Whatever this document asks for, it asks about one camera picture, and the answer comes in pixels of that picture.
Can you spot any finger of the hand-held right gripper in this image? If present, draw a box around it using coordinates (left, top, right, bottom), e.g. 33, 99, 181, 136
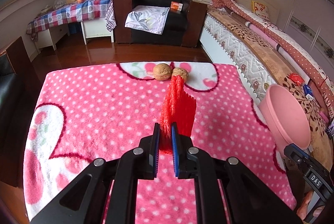
284, 144, 317, 175

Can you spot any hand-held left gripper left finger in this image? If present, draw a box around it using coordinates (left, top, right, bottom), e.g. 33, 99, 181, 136
30, 123, 161, 224

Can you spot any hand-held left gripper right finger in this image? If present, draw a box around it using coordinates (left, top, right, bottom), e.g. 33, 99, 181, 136
171, 122, 303, 224

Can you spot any pink plastic bin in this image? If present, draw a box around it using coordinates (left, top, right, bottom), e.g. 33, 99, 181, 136
258, 84, 311, 151

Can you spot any red foam net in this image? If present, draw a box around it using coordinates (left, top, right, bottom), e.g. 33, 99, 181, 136
160, 75, 197, 155

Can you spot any person's right hand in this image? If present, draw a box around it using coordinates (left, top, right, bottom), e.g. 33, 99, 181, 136
297, 191, 325, 222

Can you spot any blue tissue pack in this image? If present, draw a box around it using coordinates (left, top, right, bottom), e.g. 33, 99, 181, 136
303, 84, 314, 100

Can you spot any red snack packet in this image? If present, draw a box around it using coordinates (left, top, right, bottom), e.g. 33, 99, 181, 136
290, 73, 304, 84

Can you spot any pink polka-dot blanket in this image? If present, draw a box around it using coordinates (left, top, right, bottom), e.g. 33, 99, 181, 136
23, 61, 298, 224

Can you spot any walnut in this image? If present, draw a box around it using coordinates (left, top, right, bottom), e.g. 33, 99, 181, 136
171, 67, 189, 81
153, 63, 172, 81

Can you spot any pink dotted quilt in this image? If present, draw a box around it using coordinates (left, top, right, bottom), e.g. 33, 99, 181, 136
211, 0, 334, 120

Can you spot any bed with patterned bedding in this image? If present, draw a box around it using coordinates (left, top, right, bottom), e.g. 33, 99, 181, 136
206, 6, 332, 162

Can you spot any white quilted mattress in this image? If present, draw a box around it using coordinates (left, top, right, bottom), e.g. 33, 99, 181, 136
200, 15, 277, 106

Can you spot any white floral cloth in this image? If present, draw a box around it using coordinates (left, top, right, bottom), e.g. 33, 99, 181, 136
125, 5, 170, 35

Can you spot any white dotted hanging cloth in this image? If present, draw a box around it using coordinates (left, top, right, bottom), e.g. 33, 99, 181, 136
104, 0, 117, 31

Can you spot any white wardrobe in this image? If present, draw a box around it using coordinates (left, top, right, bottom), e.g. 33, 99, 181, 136
283, 0, 334, 57

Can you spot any yellow flower pillow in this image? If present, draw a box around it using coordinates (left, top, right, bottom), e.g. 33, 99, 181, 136
251, 0, 270, 18

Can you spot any black leather sofa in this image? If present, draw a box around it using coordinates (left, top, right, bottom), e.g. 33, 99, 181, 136
0, 36, 34, 188

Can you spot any plaid covered white desk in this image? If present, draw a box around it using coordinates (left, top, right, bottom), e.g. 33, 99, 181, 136
27, 0, 114, 35

